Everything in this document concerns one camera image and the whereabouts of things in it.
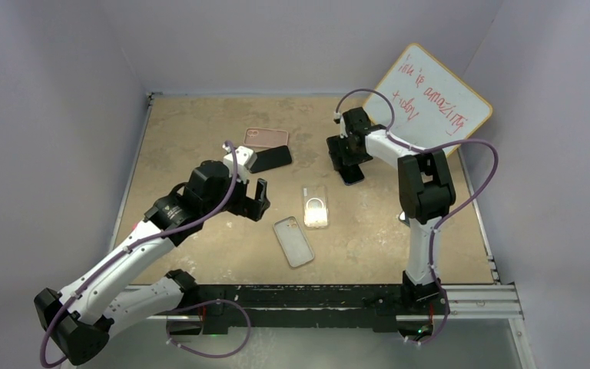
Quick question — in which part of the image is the black phone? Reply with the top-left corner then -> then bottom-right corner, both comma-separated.
339,165 -> 365,186
250,145 -> 293,174

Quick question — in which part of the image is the grey clear phone case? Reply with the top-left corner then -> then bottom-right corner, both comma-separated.
273,216 -> 315,268

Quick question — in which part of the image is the clear magsafe phone case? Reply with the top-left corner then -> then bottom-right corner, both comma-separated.
302,184 -> 329,228

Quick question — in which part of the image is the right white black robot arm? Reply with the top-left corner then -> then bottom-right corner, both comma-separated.
326,108 -> 456,313

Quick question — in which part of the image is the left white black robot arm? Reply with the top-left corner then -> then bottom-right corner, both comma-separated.
34,161 -> 270,368

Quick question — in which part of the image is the pink phone case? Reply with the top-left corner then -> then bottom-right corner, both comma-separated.
243,128 -> 289,148

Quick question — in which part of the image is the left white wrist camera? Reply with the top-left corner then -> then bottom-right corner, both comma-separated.
223,142 -> 257,184

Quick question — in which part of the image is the white board yellow frame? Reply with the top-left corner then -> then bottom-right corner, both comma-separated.
363,43 -> 493,166

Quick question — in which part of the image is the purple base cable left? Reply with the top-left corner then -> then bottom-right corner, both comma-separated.
165,297 -> 253,360

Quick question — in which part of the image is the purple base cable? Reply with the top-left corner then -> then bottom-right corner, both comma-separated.
165,297 -> 253,360
403,284 -> 451,348

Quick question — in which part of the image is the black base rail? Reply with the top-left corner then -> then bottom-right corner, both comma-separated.
168,284 -> 449,340

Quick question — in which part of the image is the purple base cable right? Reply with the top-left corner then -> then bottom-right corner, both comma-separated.
403,284 -> 451,348

